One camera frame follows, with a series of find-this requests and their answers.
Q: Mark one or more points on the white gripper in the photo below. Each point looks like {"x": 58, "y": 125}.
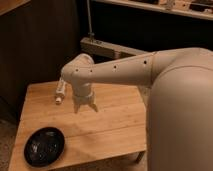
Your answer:
{"x": 82, "y": 95}

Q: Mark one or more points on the small clear plastic bottle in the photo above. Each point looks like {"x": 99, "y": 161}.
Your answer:
{"x": 60, "y": 91}

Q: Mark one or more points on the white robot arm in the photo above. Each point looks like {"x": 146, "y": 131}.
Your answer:
{"x": 180, "y": 104}

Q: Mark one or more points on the black ceramic bowl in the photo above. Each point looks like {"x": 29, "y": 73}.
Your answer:
{"x": 44, "y": 147}

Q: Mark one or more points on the wooden table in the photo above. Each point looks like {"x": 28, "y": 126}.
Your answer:
{"x": 116, "y": 127}

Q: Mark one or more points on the grey metal beam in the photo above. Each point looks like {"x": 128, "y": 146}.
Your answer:
{"x": 106, "y": 49}

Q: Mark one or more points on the metal vertical pole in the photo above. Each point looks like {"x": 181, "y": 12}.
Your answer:
{"x": 91, "y": 33}

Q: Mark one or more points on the wooden shelf with items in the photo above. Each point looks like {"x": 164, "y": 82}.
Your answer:
{"x": 187, "y": 8}

